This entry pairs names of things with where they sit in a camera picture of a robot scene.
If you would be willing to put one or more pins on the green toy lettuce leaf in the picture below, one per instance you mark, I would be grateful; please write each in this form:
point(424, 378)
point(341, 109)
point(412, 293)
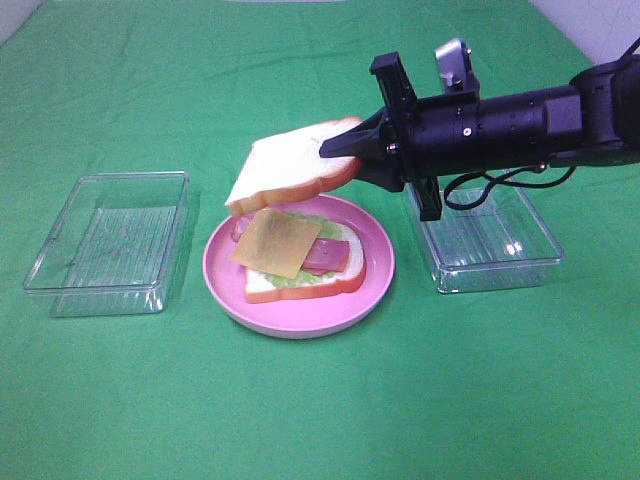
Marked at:
point(329, 230)

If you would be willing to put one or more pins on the pink round plate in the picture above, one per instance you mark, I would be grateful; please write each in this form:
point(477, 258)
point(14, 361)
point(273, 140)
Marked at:
point(305, 318)

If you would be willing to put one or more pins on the yellow toy cheese slice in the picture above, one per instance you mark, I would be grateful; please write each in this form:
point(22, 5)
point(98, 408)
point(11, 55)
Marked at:
point(275, 242)

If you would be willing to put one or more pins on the toy bread slice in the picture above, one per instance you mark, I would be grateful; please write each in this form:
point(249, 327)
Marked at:
point(287, 168)
point(259, 290)

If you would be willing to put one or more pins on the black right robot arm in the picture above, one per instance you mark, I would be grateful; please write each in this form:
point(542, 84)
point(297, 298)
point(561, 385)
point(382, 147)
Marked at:
point(592, 121)

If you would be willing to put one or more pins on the clear right plastic tray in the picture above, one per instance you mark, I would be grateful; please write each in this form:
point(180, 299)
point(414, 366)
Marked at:
point(489, 237)

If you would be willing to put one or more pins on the clear plastic tray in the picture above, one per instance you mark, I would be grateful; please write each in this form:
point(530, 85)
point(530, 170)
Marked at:
point(115, 246)
point(489, 237)

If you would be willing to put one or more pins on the toy bacon strip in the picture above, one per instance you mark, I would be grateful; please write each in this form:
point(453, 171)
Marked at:
point(326, 255)
point(241, 227)

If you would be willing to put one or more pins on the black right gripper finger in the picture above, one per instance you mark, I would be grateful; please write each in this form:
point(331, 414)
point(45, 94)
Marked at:
point(368, 140)
point(385, 174)

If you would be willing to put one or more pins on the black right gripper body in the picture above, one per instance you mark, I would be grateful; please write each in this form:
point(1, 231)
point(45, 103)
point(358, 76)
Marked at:
point(427, 131)

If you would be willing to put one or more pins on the clear left plastic tray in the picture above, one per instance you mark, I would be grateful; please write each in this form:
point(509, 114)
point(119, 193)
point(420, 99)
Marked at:
point(115, 246)

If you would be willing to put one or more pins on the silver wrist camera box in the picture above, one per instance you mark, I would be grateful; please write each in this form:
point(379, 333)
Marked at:
point(453, 60)

